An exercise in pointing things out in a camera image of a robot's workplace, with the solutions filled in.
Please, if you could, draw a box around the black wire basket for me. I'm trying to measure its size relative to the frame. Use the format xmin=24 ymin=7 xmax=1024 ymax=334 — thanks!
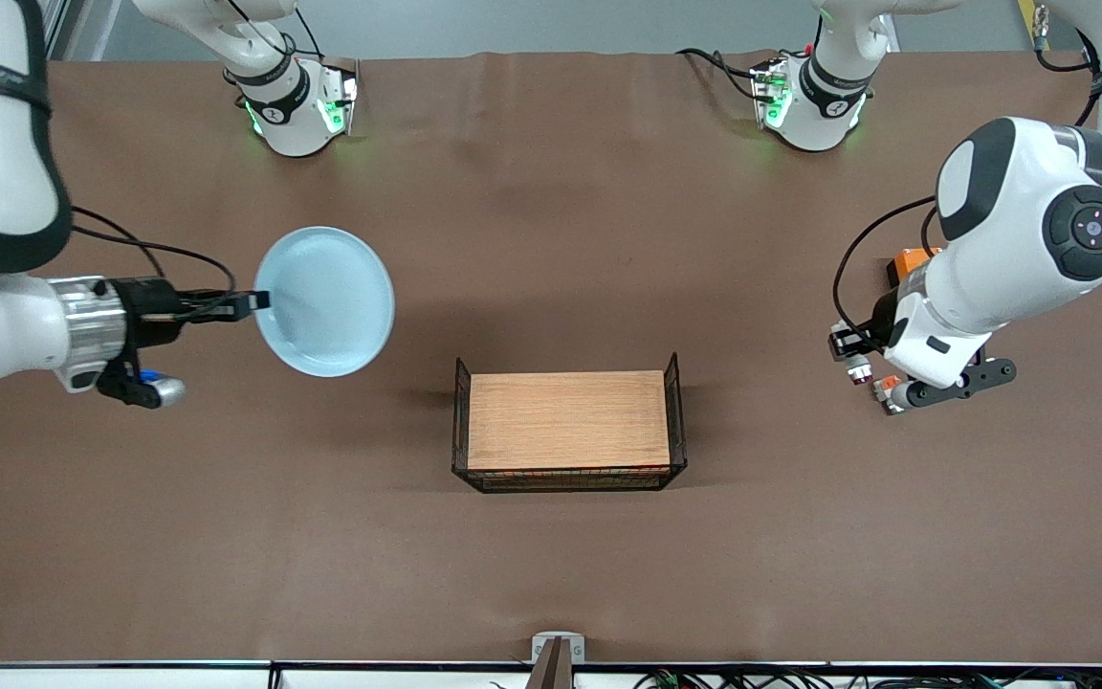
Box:
xmin=452 ymin=352 xmax=688 ymax=494

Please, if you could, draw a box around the black base cable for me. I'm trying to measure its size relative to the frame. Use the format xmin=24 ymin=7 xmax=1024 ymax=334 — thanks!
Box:
xmin=675 ymin=48 xmax=764 ymax=102

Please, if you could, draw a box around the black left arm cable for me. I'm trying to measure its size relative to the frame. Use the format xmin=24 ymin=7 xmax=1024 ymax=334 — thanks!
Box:
xmin=832 ymin=196 xmax=940 ymax=351

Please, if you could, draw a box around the orange and black switch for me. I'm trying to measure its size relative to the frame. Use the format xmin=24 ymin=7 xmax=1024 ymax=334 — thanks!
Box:
xmin=886 ymin=247 xmax=944 ymax=288

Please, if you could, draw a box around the right base box green light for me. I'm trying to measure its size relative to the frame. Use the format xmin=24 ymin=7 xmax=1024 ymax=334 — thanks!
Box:
xmin=317 ymin=57 xmax=361 ymax=135

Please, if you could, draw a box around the light blue round plate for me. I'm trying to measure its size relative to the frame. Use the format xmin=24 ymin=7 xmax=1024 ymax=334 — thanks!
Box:
xmin=254 ymin=227 xmax=396 ymax=378

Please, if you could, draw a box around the brown table cover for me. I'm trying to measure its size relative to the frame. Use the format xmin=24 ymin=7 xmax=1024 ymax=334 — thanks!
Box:
xmin=0 ymin=50 xmax=1102 ymax=666

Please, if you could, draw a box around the grey metal bracket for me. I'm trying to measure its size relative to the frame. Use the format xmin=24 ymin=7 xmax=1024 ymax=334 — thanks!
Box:
xmin=531 ymin=632 xmax=586 ymax=665

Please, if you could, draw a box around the wooden board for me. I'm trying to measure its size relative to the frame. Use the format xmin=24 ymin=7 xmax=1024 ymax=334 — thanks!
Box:
xmin=468 ymin=371 xmax=672 ymax=472

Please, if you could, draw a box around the left base box green light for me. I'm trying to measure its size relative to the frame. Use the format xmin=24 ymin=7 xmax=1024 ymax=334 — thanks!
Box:
xmin=750 ymin=56 xmax=793 ymax=130

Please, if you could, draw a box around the base box green light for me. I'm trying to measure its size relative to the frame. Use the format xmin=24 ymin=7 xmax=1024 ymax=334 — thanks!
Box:
xmin=750 ymin=56 xmax=793 ymax=130
xmin=317 ymin=57 xmax=361 ymax=135

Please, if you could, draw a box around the white table edge rail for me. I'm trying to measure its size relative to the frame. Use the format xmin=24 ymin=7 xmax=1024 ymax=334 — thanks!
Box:
xmin=0 ymin=662 xmax=1102 ymax=689

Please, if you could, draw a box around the aluminium frame profile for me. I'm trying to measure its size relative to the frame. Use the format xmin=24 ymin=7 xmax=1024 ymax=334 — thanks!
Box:
xmin=39 ymin=0 xmax=98 ymax=60

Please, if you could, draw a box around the brown pole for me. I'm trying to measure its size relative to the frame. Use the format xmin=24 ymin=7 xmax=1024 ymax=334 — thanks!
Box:
xmin=525 ymin=638 xmax=576 ymax=689

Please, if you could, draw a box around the tangled cable bundle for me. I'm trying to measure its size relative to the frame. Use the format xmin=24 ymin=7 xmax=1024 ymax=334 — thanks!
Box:
xmin=632 ymin=668 xmax=1102 ymax=689

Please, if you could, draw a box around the red push button switch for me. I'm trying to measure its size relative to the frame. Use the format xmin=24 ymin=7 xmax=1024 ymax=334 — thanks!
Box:
xmin=830 ymin=325 xmax=877 ymax=387

